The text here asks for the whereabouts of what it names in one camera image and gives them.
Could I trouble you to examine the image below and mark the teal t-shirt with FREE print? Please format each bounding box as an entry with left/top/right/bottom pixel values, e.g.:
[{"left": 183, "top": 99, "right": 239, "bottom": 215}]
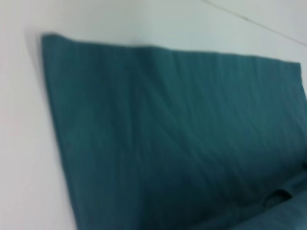
[{"left": 41, "top": 32, "right": 307, "bottom": 230}]

